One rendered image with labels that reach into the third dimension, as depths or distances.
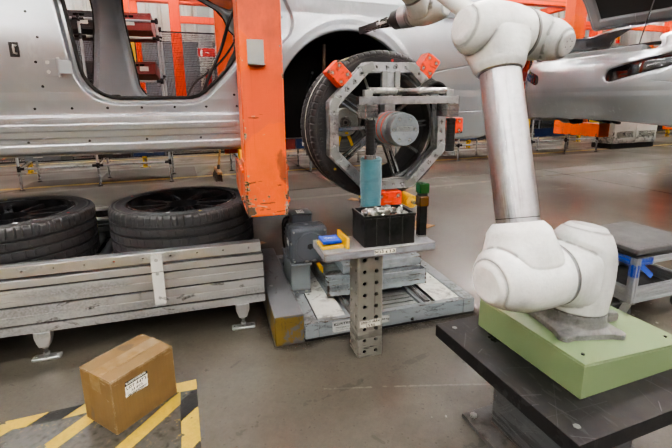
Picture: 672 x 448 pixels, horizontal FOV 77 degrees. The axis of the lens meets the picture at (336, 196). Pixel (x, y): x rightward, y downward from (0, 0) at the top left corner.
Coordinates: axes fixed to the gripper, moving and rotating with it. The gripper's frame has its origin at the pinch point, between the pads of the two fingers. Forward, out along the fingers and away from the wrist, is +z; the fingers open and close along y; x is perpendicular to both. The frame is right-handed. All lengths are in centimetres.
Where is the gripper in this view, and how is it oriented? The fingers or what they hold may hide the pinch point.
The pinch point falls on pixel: (365, 29)
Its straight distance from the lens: 195.7
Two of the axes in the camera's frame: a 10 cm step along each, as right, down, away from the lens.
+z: -6.5, -0.8, 7.5
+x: -2.0, -9.4, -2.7
